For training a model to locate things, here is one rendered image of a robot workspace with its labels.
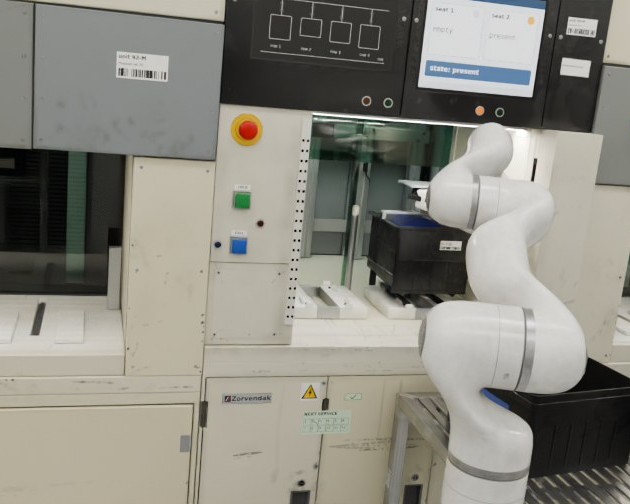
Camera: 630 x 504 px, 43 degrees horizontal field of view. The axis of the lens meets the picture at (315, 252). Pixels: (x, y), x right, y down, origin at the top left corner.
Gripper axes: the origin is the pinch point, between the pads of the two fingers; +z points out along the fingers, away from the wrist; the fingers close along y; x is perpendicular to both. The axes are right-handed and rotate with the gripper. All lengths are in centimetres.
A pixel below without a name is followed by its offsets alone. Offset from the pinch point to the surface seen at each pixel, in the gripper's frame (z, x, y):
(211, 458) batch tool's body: -30, -59, -58
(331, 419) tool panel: -31, -50, -30
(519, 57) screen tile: -30.7, 36.6, 5.3
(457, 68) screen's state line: -30.6, 32.9, -9.4
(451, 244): -10.7, -11.3, 4.7
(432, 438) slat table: -54, -44, -15
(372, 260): 4.5, -19.9, -11.0
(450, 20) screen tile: -31, 43, -13
